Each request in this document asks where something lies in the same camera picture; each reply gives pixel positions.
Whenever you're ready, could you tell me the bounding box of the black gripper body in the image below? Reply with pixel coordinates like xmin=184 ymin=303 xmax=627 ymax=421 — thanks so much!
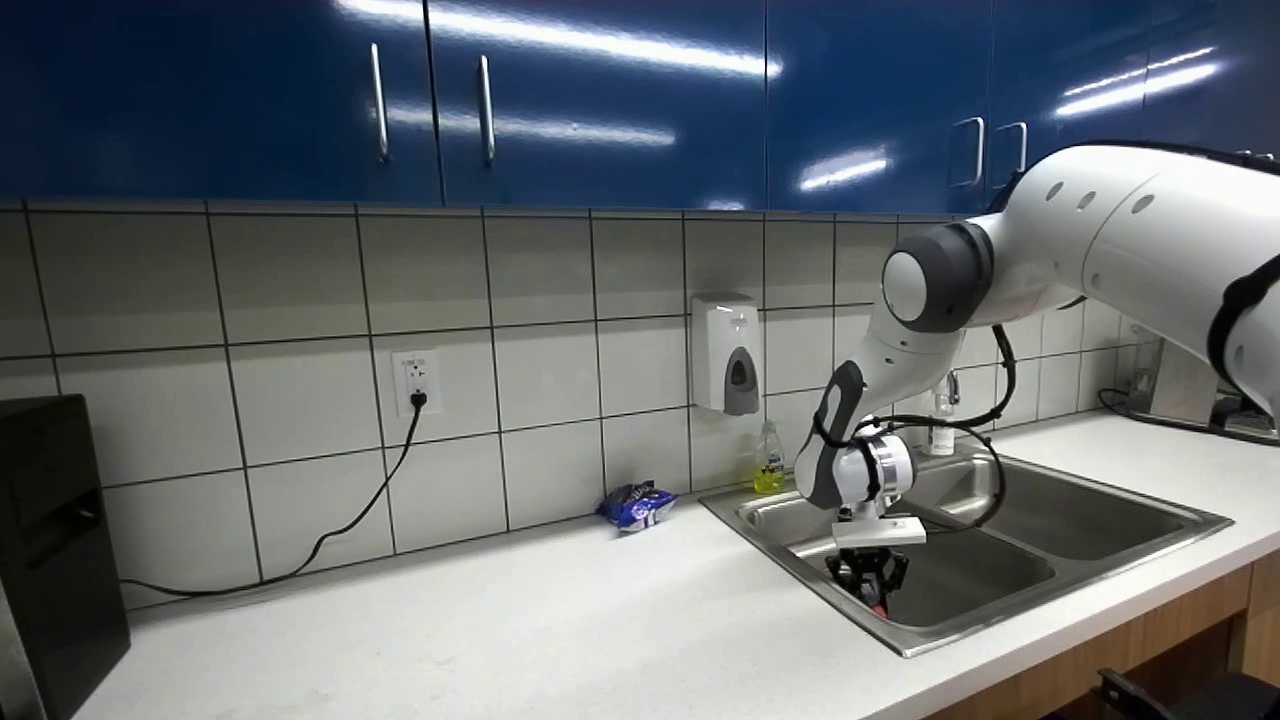
xmin=825 ymin=542 xmax=917 ymax=600

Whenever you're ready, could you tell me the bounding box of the stainless steel double sink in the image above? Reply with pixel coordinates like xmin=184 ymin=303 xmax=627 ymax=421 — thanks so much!
xmin=702 ymin=446 xmax=1235 ymax=661

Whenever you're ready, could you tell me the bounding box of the blue snack bag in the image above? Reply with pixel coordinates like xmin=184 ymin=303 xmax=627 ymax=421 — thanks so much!
xmin=591 ymin=475 xmax=681 ymax=538

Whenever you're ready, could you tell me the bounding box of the yellow dish soap bottle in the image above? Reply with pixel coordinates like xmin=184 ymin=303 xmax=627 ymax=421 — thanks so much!
xmin=738 ymin=421 xmax=801 ymax=500

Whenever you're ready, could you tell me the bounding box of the wooden base cabinet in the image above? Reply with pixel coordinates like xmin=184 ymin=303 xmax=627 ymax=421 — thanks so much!
xmin=928 ymin=548 xmax=1280 ymax=720

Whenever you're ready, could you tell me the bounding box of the black chair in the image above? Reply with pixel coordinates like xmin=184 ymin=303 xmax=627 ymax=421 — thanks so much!
xmin=1092 ymin=663 xmax=1280 ymax=720

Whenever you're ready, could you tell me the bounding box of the silver countertop appliance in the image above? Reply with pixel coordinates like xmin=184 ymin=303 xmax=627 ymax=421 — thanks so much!
xmin=1143 ymin=338 xmax=1224 ymax=433

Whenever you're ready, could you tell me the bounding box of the black box appliance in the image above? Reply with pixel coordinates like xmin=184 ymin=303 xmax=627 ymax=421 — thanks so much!
xmin=0 ymin=392 xmax=137 ymax=720

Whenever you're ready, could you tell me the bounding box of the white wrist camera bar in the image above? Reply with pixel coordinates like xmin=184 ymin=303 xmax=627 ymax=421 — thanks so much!
xmin=790 ymin=514 xmax=933 ymax=564

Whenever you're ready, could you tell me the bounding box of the white wall soap dispenser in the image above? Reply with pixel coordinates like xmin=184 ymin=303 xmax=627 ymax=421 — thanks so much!
xmin=687 ymin=294 xmax=768 ymax=421

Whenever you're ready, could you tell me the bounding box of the silver cabinet door handle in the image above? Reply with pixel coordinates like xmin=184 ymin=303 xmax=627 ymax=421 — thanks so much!
xmin=959 ymin=112 xmax=992 ymax=194
xmin=475 ymin=54 xmax=505 ymax=167
xmin=1002 ymin=117 xmax=1038 ymax=190
xmin=370 ymin=39 xmax=396 ymax=166

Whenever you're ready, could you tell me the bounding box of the black power cord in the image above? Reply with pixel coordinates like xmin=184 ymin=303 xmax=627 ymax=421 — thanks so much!
xmin=119 ymin=386 xmax=437 ymax=600

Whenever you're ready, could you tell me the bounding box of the white wall power outlet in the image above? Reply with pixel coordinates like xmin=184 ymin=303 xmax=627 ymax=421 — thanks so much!
xmin=391 ymin=343 xmax=447 ymax=415

